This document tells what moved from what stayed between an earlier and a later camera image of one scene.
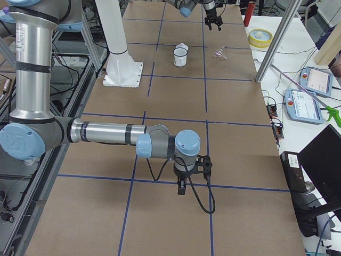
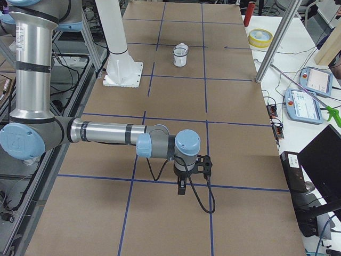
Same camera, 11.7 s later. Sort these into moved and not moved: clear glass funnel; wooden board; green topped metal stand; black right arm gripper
Moved: clear glass funnel
Not moved: wooden board; green topped metal stand; black right arm gripper
